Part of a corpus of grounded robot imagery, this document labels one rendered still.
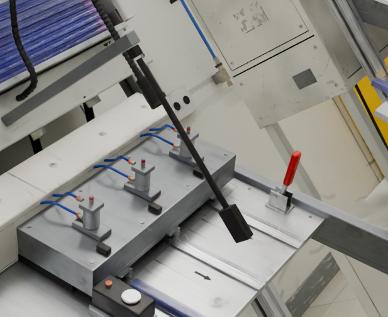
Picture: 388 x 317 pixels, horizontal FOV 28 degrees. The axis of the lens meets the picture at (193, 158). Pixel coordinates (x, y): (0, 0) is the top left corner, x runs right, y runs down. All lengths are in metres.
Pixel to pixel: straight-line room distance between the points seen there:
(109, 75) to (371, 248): 0.49
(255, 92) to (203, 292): 1.18
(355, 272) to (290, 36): 0.71
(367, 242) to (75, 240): 0.44
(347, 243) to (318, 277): 2.59
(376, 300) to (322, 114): 2.00
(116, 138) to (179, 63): 2.37
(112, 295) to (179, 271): 0.14
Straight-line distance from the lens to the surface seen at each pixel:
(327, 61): 2.04
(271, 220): 1.20
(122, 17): 1.31
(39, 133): 1.27
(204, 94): 3.61
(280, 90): 2.14
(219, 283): 1.09
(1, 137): 1.14
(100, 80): 1.27
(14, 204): 1.09
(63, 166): 1.15
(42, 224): 1.08
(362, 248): 1.23
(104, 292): 1.00
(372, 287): 2.33
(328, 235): 1.24
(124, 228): 1.07
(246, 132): 3.72
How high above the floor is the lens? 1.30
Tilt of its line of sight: 7 degrees down
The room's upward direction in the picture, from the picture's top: 31 degrees counter-clockwise
